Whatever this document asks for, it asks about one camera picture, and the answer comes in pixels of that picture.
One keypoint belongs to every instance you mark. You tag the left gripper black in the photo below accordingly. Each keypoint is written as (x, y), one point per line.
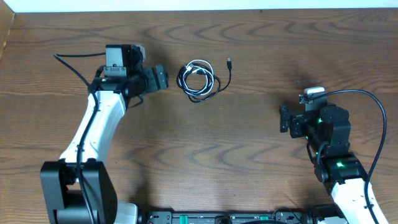
(158, 78)

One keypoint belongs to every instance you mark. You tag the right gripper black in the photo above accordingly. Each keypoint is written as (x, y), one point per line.
(288, 119)

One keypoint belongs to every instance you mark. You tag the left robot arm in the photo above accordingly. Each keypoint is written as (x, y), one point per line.
(77, 187)

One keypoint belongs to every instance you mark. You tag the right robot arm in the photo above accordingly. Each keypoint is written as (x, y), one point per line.
(326, 128)

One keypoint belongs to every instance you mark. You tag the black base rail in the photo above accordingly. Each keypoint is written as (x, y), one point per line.
(281, 215)

